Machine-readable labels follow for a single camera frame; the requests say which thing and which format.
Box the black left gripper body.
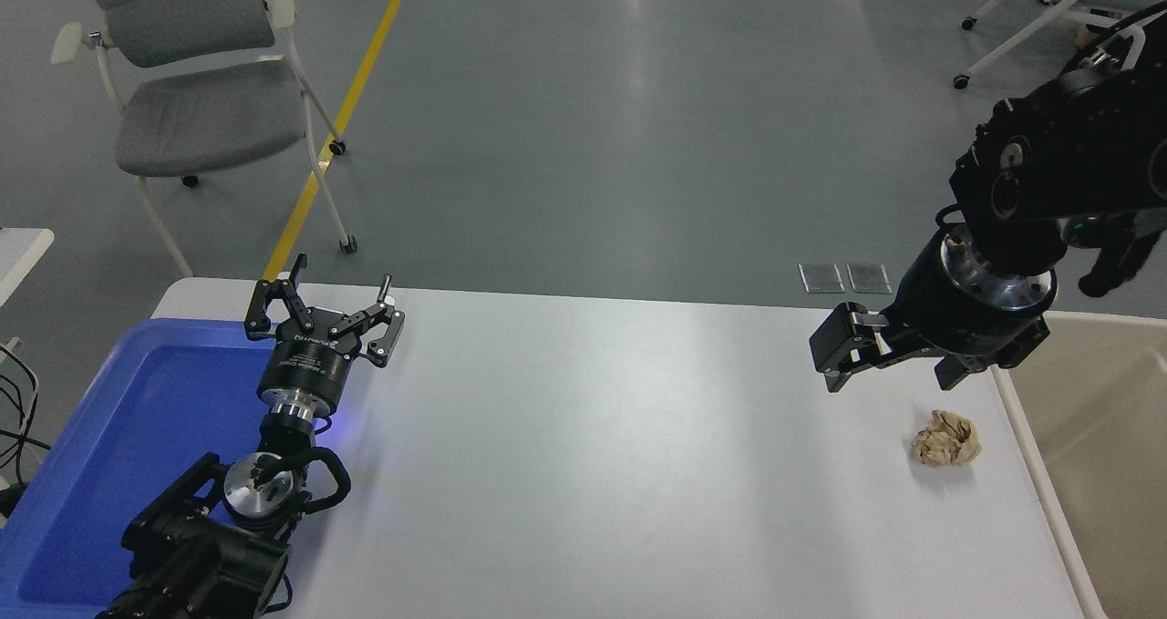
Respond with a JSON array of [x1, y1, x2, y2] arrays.
[[257, 314, 364, 413]]

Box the grey padded chair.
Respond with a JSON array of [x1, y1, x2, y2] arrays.
[[52, 0, 358, 278]]

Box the blue plastic tray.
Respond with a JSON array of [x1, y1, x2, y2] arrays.
[[0, 316, 366, 619]]

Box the large pale bin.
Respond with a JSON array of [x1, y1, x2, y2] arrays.
[[992, 311, 1167, 619]]

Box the tan paper ball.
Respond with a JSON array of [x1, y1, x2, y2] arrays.
[[910, 409, 983, 469]]

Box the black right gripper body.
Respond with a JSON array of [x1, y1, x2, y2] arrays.
[[883, 236, 1049, 369]]

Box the small white side table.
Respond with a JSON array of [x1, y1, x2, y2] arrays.
[[0, 227, 54, 308]]

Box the black cables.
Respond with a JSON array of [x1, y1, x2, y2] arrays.
[[0, 338, 51, 515]]

